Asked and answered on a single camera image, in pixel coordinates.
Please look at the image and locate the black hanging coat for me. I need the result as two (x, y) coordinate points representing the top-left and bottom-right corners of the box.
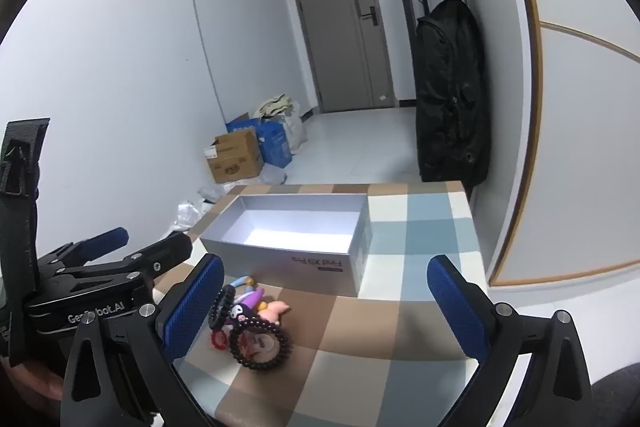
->
(415, 0), (491, 198)

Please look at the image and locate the white panel with wooden trim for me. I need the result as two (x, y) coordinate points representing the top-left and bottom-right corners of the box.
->
(490, 0), (640, 288)

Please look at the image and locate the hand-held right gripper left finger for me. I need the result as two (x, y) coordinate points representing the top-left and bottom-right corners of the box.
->
(60, 253), (226, 427)

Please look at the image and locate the beige cloth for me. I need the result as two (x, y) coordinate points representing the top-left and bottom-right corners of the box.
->
(255, 94), (300, 118)

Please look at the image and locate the person's left hand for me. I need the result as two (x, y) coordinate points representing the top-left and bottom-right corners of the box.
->
(0, 354), (67, 408)

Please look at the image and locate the clear plastic bag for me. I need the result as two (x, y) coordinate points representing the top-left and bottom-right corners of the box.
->
(250, 167), (288, 186)
(175, 184), (236, 230)

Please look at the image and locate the grey cardboard box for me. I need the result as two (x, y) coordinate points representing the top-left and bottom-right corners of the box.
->
(199, 193), (373, 298)

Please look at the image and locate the grey door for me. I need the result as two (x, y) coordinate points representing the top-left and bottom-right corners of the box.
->
(285, 0), (401, 114)

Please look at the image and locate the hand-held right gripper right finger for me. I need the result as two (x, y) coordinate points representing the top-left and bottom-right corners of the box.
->
(426, 254), (596, 427)

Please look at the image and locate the pink figure charm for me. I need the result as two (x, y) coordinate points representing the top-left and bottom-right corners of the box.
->
(257, 300), (291, 325)

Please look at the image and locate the brown cardboard box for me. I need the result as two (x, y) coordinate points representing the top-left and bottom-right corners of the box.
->
(204, 128), (265, 184)

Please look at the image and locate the checkered tablecloth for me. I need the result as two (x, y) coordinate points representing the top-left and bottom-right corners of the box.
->
(150, 181), (493, 427)

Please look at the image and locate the blue cardboard box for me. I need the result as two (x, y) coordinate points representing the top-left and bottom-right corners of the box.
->
(226, 113), (293, 168)

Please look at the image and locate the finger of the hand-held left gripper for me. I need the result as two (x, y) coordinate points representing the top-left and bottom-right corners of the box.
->
(52, 232), (194, 284)
(37, 227), (130, 269)

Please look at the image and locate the black spiral hair tie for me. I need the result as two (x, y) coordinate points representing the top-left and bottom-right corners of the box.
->
(209, 285), (237, 333)
(229, 314), (291, 373)

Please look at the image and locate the purple cartoon keychain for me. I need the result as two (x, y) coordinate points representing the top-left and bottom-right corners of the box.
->
(227, 289), (266, 333)

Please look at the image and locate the white bag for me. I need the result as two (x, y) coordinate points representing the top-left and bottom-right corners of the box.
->
(252, 94), (307, 152)

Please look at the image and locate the dark cloth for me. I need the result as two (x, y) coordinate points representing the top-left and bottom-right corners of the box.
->
(590, 359), (640, 427)

